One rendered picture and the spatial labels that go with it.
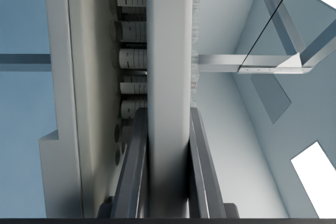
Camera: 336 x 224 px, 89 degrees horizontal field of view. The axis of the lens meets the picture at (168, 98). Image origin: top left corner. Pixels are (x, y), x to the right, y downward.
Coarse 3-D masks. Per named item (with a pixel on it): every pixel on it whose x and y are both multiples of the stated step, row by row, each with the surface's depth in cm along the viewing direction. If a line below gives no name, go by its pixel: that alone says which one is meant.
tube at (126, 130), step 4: (116, 124) 12; (120, 124) 12; (124, 124) 12; (128, 124) 12; (116, 128) 12; (120, 128) 12; (124, 128) 12; (128, 128) 12; (116, 132) 12; (120, 132) 12; (124, 132) 12; (128, 132) 12; (116, 136) 12; (120, 136) 12; (124, 136) 12; (128, 136) 12; (116, 140) 12; (120, 140) 12; (124, 140) 12
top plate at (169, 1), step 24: (168, 0) 7; (168, 24) 7; (168, 48) 7; (168, 72) 7; (168, 96) 8; (168, 120) 8; (168, 144) 8; (168, 168) 8; (168, 192) 8; (168, 216) 8
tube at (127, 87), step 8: (112, 80) 11; (120, 80) 11; (128, 80) 11; (136, 80) 11; (144, 80) 11; (192, 80) 11; (112, 88) 11; (120, 88) 11; (128, 88) 11; (136, 88) 11; (144, 88) 11; (192, 88) 11
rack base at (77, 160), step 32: (64, 0) 7; (96, 0) 9; (64, 32) 7; (96, 32) 9; (64, 64) 7; (96, 64) 9; (64, 96) 8; (96, 96) 9; (64, 128) 8; (96, 128) 9; (64, 160) 8; (96, 160) 9; (64, 192) 8; (96, 192) 9
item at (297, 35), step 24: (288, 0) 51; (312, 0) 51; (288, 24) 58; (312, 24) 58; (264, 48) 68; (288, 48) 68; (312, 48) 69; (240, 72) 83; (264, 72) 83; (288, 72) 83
